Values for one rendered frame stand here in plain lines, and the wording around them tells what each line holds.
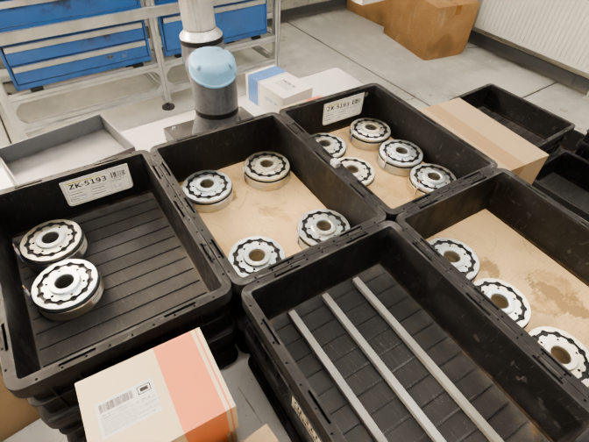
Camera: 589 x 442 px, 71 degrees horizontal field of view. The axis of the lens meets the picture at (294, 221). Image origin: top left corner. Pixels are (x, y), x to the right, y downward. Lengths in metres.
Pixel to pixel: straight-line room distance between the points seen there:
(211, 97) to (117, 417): 0.78
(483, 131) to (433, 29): 2.49
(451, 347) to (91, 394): 0.52
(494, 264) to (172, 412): 0.62
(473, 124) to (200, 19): 0.75
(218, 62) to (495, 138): 0.71
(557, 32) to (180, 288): 3.38
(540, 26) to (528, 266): 3.02
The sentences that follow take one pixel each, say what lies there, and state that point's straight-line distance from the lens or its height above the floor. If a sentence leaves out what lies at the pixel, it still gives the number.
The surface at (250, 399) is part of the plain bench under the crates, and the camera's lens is 0.79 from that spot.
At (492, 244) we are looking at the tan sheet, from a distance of 0.92.
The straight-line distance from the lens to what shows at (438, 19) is 3.62.
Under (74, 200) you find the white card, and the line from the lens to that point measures 0.91.
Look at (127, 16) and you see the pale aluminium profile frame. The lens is 2.58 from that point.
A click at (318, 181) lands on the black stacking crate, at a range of 0.88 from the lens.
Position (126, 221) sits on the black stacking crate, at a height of 0.83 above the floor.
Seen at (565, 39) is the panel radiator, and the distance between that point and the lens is 3.72.
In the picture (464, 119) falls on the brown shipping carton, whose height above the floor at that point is 0.86.
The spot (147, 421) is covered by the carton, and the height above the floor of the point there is 0.93.
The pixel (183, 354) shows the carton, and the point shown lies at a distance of 0.58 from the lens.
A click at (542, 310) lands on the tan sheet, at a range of 0.86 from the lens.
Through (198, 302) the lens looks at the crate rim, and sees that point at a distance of 0.61.
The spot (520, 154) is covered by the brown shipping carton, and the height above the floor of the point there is 0.86.
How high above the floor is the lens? 1.44
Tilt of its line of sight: 46 degrees down
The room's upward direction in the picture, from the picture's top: 3 degrees clockwise
